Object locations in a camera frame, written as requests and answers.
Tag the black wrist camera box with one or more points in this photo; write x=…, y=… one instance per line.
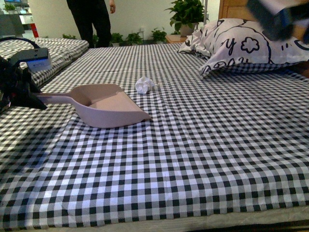
x=37, y=59

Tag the person in black trousers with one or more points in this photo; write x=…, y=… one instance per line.
x=92, y=20

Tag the potted green plant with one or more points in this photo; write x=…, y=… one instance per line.
x=187, y=15

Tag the wooden headboard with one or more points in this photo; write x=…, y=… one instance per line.
x=234, y=9

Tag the crumpled white tissue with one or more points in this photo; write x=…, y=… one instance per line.
x=144, y=85

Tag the white pillow with black drawings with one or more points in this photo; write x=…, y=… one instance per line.
x=241, y=46

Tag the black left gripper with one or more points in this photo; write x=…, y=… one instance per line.
x=16, y=89

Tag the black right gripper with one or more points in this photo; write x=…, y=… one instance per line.
x=278, y=17

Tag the pink plastic dustpan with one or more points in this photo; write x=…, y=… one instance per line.
x=100, y=105

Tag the black white checkered bed sheet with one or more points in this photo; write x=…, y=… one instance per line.
x=227, y=149

